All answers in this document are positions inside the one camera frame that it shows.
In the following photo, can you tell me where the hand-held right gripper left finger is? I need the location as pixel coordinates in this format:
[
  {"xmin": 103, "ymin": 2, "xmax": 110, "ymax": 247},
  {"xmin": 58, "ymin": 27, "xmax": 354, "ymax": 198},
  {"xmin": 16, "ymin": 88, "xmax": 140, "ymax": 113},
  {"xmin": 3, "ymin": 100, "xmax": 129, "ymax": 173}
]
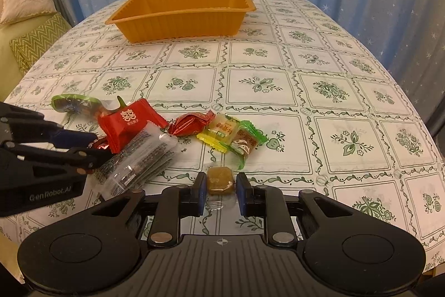
[{"xmin": 83, "ymin": 172, "xmax": 208, "ymax": 247}]

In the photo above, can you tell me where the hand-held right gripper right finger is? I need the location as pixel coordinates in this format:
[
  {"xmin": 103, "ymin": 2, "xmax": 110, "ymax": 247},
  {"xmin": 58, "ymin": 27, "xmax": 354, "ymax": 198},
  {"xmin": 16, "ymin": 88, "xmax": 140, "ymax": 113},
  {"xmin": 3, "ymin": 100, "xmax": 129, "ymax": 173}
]
[{"xmin": 235, "ymin": 172, "xmax": 352, "ymax": 247}]

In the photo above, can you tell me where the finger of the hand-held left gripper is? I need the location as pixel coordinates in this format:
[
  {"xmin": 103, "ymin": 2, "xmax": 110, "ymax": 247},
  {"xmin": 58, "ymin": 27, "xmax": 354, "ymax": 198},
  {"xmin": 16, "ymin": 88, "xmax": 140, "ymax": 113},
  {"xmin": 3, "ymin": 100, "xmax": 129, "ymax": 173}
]
[
  {"xmin": 0, "ymin": 141, "xmax": 109, "ymax": 176},
  {"xmin": 0, "ymin": 102, "xmax": 99, "ymax": 149}
]

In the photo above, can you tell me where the brown candy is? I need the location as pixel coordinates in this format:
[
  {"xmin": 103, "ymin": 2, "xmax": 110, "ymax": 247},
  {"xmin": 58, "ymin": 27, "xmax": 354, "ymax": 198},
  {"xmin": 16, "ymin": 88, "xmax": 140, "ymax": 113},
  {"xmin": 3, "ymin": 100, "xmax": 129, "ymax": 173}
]
[{"xmin": 205, "ymin": 166, "xmax": 239, "ymax": 210}]

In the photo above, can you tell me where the green candy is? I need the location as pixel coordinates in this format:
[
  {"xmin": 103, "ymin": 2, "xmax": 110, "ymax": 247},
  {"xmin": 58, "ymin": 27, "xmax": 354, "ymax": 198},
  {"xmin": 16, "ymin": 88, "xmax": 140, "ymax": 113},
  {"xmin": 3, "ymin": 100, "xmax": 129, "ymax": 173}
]
[{"xmin": 51, "ymin": 93, "xmax": 127, "ymax": 118}]

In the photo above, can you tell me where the green packet with brown snack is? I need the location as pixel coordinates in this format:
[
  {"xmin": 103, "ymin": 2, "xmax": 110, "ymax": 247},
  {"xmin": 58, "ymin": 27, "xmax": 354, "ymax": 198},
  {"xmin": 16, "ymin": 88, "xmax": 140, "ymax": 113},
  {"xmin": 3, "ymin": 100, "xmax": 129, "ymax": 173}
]
[{"xmin": 228, "ymin": 121, "xmax": 268, "ymax": 170}]

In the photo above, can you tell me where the red packet with white print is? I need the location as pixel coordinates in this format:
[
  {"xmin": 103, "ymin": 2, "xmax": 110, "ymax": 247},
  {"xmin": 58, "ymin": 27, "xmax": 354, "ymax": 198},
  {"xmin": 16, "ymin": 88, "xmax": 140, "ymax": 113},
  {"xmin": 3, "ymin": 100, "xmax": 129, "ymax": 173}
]
[{"xmin": 97, "ymin": 98, "xmax": 170, "ymax": 154}]

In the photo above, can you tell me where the clear packet with black print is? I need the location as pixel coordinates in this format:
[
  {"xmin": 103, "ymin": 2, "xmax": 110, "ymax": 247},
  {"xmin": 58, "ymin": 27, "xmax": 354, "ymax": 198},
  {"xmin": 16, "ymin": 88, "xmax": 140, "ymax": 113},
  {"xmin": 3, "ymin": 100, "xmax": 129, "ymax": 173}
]
[{"xmin": 93, "ymin": 121, "xmax": 179, "ymax": 200}]

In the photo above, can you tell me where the yellow snack packet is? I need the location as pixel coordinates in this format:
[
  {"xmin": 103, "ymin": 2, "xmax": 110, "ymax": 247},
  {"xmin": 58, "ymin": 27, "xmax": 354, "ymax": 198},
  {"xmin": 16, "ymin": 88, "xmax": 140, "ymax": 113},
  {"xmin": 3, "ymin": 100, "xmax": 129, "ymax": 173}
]
[{"xmin": 196, "ymin": 114, "xmax": 241, "ymax": 153}]

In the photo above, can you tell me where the bright red foil candy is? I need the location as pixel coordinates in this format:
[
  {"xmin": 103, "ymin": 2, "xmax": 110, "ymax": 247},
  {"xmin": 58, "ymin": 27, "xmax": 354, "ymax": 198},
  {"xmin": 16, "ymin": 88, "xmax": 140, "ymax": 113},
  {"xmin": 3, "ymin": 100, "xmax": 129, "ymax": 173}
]
[{"xmin": 169, "ymin": 110, "xmax": 216, "ymax": 138}]

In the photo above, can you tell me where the orange plastic tray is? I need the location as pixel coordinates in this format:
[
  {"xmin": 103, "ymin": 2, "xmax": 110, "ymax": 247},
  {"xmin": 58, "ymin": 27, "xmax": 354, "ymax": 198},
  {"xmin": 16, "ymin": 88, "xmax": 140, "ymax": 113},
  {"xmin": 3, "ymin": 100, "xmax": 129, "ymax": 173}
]
[{"xmin": 105, "ymin": 0, "xmax": 257, "ymax": 44}]

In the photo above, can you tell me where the light green sofa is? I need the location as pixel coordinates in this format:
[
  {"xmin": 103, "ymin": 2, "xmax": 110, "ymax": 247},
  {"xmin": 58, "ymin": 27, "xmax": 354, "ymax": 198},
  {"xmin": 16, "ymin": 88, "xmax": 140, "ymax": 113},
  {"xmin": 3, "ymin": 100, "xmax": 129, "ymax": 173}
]
[{"xmin": 0, "ymin": 13, "xmax": 33, "ymax": 103}]

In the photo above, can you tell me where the green chevron pillow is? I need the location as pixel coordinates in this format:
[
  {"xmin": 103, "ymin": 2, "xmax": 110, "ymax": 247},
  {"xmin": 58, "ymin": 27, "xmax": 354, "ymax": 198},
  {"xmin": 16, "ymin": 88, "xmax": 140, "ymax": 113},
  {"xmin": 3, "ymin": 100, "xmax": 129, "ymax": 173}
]
[{"xmin": 9, "ymin": 12, "xmax": 73, "ymax": 77}]

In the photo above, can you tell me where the beige pillow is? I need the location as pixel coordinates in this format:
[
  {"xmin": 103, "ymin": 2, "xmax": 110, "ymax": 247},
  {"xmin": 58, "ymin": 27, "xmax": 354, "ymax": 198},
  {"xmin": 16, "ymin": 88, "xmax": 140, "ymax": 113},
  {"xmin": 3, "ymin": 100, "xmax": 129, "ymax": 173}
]
[{"xmin": 0, "ymin": 0, "xmax": 58, "ymax": 25}]

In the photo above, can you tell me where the green floral printed tablecloth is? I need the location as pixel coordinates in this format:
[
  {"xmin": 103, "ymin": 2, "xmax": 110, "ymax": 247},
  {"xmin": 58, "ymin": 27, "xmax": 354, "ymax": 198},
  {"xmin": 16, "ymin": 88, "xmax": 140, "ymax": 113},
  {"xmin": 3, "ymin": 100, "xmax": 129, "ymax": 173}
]
[{"xmin": 0, "ymin": 0, "xmax": 443, "ymax": 284}]

